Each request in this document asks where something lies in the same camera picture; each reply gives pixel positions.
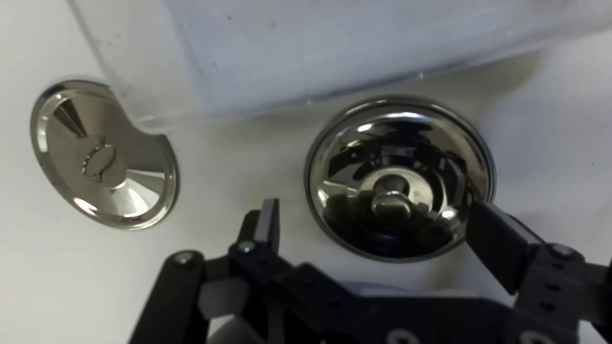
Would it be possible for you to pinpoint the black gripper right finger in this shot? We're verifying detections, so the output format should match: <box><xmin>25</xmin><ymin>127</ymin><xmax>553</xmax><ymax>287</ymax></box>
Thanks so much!
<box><xmin>467</xmin><ymin>201</ymin><xmax>547</xmax><ymax>295</ymax></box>

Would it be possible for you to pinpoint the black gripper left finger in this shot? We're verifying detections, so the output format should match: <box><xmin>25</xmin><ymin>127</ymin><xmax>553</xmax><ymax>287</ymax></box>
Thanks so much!
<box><xmin>230</xmin><ymin>199</ymin><xmax>281</xmax><ymax>281</ymax></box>

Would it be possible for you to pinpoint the small silver lid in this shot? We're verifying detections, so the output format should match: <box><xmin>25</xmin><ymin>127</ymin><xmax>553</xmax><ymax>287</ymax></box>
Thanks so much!
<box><xmin>304</xmin><ymin>96</ymin><xmax>496</xmax><ymax>262</ymax></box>

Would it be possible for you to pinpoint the silver lid near table edge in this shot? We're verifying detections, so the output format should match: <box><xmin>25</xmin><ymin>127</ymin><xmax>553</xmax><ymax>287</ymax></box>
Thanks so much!
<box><xmin>31</xmin><ymin>81</ymin><xmax>180</xmax><ymax>232</ymax></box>

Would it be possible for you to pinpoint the clear plastic rectangular container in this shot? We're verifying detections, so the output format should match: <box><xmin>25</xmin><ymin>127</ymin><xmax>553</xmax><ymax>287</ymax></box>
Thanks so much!
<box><xmin>67</xmin><ymin>0</ymin><xmax>612</xmax><ymax>132</ymax></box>

